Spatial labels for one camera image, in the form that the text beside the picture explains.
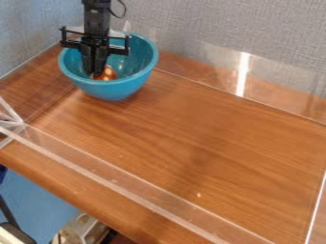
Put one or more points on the white device under table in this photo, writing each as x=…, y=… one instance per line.
x=82, y=230

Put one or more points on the black chair frame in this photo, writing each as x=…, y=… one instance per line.
x=10, y=233

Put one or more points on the blue plastic bowl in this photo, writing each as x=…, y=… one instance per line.
x=133, y=68

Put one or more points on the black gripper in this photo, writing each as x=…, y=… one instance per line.
x=92, y=37

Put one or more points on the clear acrylic barrier frame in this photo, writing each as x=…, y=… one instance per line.
x=208, y=158

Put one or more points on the orange toy mushroom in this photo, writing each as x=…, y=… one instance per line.
x=106, y=75

